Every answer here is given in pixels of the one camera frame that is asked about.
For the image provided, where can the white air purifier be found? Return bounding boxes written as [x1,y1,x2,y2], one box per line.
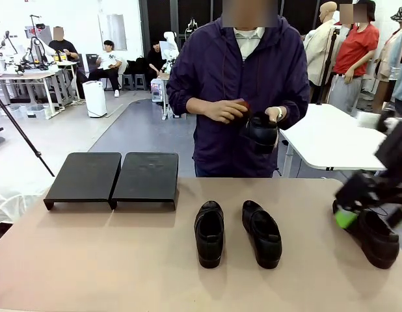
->
[82,80,108,118]

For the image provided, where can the person's right hand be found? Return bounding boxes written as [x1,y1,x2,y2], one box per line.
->
[204,99,250,125]

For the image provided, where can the black camera tripod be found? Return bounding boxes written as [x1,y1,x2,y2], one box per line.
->
[0,90,56,178]

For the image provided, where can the seated person black clothes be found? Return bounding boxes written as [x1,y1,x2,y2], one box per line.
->
[145,40,168,87]

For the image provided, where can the black hanging device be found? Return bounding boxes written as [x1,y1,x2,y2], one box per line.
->
[184,18,199,42]

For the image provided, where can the black leather shoe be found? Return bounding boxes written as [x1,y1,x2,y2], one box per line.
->
[194,200,225,270]
[239,112,280,155]
[332,198,400,270]
[241,200,283,270]

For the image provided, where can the white background robot rig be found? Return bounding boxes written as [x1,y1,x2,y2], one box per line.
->
[0,31,26,76]

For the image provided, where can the computer case with lights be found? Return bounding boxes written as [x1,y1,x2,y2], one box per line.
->
[150,78,165,103]

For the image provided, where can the mannequin in beige jacket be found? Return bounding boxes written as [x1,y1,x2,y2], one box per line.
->
[303,1,339,88]

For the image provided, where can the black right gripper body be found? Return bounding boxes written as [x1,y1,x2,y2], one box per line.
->
[333,170,399,212]

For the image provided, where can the person's left hand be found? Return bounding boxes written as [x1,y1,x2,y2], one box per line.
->
[264,106,280,124]

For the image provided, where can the seated person black t-shirt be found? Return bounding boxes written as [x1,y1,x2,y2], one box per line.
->
[47,26,81,98]

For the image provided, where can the black stand pole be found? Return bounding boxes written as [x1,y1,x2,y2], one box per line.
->
[316,28,339,105]

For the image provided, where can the white wall panel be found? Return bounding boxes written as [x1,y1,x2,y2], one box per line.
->
[97,13,127,51]

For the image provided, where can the background robot with black cables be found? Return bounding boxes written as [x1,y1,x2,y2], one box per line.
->
[23,14,58,72]

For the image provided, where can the black metal shoe stand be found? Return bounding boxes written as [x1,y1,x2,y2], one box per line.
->
[43,151,123,211]
[109,151,180,212]

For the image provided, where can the seated person white t-shirt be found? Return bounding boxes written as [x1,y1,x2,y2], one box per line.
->
[88,40,124,98]

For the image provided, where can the mannequin with bucket hat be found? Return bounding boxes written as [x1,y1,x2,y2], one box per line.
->
[375,6,402,113]

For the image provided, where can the brown shoe brush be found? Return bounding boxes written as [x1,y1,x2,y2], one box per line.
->
[235,98,254,127]

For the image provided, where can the person in purple jacket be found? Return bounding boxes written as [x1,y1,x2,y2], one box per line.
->
[165,0,311,179]

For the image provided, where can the mannequin in red shirt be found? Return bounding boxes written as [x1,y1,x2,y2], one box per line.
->
[330,0,381,115]

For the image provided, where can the white side table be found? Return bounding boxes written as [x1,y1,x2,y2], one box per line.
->
[278,103,389,179]

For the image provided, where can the person's right forearm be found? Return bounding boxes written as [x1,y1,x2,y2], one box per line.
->
[185,97,208,115]

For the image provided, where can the small wooden work table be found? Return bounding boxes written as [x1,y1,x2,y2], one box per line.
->
[157,73,181,122]

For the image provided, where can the long wooden work table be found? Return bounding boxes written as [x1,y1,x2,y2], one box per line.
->
[0,61,79,120]

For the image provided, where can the black bag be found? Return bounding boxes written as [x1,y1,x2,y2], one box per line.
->
[126,57,147,76]

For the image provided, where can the white plastic sheet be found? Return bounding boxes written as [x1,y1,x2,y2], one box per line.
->
[0,187,49,227]

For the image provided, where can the clear plastic storage box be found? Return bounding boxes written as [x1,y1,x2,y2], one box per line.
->
[12,103,46,120]

